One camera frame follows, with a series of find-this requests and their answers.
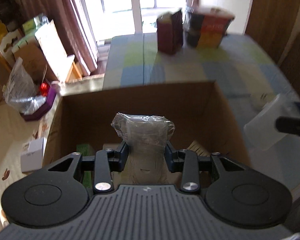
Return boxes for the clear plastic storage box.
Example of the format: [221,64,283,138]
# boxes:
[243,94,300,151]

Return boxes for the crinkled clear plastic bag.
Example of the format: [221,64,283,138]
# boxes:
[111,113,175,185]

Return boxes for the cream slotted plastic rack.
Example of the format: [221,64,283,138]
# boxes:
[187,140,211,157]

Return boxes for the green medicine box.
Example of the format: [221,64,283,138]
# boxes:
[76,144,95,189]

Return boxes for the brown cardboard box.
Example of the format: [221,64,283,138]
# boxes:
[41,80,252,188]

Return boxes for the small white cardboard box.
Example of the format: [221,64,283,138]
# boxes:
[20,137,46,173]

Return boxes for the checked tablecloth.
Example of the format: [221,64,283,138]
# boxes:
[103,33,300,194]

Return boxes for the purple hexagonal box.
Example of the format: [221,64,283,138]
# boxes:
[21,81,57,121]

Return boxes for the patterned cream bedsheet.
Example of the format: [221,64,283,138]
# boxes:
[0,73,106,233]

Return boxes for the clear bag with papers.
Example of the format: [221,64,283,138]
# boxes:
[2,58,38,114]

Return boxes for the brown carton on chair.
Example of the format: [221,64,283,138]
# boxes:
[13,43,58,83]

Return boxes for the lower yellow instant noodle bowl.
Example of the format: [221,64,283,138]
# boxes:
[185,29,224,48]

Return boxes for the dark red gift bag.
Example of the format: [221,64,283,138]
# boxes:
[157,9,183,55]

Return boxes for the white paper shopping bag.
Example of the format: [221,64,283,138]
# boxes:
[35,20,75,82]

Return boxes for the white wooden chair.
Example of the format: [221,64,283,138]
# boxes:
[0,29,23,72]

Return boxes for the green tissue packs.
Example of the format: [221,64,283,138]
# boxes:
[13,13,49,50]

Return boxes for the maroon curtain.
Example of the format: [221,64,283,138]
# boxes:
[20,0,98,76]

